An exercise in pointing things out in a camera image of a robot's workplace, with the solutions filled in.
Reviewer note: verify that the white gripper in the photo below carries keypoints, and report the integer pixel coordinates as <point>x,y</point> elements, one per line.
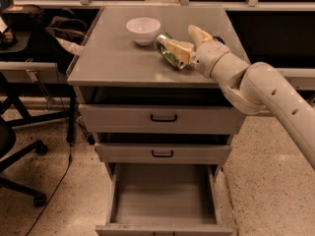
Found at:
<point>209,59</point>

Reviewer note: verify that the green soda can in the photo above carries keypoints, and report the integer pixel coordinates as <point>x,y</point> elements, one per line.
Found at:
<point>171,58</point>

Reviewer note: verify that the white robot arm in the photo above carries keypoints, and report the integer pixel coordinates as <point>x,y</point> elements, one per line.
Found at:
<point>250,88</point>

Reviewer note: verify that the blue pepsi can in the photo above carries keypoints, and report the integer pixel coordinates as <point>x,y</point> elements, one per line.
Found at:
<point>218,38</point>

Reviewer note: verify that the grey drawer cabinet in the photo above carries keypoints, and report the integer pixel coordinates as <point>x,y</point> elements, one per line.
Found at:
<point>115,70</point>

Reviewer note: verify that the top grey drawer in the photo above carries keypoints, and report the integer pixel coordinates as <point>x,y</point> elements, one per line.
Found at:
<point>218,120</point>

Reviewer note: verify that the middle grey drawer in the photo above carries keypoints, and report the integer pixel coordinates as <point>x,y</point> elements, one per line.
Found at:
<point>183,154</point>

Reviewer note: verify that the bottom grey open drawer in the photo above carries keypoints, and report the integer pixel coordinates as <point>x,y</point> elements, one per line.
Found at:
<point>162,200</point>

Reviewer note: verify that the white ceramic bowl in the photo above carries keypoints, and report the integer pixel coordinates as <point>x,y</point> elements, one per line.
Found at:
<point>143,30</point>

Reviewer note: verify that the dark bag on desk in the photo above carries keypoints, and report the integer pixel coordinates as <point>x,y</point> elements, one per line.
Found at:
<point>73,30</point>

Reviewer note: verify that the dark side desk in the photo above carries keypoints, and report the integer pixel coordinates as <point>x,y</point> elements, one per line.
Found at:
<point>13,92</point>

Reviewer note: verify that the black office chair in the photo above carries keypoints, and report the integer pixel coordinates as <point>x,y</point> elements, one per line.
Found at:
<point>7,141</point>

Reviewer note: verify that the black top drawer handle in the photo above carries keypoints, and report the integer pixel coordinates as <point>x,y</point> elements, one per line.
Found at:
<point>164,119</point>

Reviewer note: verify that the black drawer handle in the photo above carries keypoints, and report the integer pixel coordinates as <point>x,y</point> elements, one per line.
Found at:
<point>164,119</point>
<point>162,154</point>

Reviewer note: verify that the black middle drawer handle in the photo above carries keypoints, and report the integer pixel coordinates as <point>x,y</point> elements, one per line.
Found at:
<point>162,154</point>

